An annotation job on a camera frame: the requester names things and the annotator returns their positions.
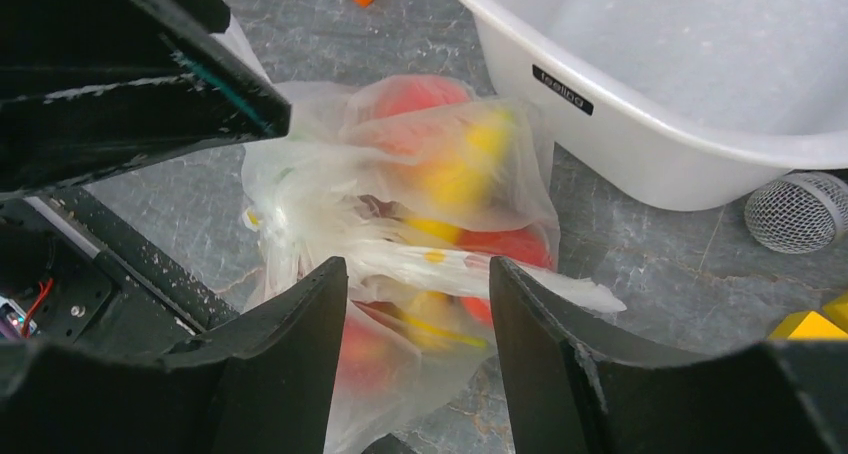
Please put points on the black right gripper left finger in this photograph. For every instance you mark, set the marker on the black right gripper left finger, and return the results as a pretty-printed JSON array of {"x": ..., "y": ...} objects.
[{"x": 260, "y": 383}]

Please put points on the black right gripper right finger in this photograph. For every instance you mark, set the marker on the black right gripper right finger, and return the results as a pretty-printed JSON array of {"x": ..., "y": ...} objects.
[{"x": 577, "y": 384}]

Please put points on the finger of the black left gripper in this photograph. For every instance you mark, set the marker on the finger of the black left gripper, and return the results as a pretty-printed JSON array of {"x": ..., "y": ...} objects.
[{"x": 91, "y": 89}]

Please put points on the translucent plastic bag with fruits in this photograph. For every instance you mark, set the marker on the translucent plastic bag with fruits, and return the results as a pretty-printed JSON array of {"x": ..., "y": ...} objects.
[{"x": 417, "y": 182}]

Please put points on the black microphone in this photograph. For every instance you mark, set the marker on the black microphone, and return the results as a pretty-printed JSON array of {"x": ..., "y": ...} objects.
[{"x": 799, "y": 213}]

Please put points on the white plastic basin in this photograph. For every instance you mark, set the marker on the white plastic basin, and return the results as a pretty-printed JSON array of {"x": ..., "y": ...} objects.
[{"x": 684, "y": 105}]

